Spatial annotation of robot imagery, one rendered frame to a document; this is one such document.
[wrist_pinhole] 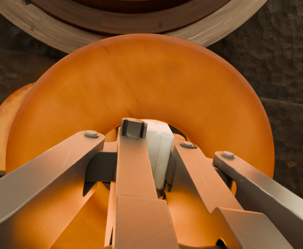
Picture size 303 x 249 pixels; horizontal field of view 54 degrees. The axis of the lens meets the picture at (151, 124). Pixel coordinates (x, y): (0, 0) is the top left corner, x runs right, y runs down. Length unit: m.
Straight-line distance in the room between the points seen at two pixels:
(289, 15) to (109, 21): 0.36
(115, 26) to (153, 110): 0.23
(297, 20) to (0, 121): 0.53
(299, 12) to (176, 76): 0.50
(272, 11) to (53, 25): 0.39
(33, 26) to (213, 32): 0.23
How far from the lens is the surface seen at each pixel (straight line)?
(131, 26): 0.38
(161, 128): 0.15
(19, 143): 0.17
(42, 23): 0.41
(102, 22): 0.38
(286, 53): 0.63
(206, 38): 0.41
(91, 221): 0.18
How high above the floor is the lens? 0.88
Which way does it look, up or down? 10 degrees down
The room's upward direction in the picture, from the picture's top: 11 degrees clockwise
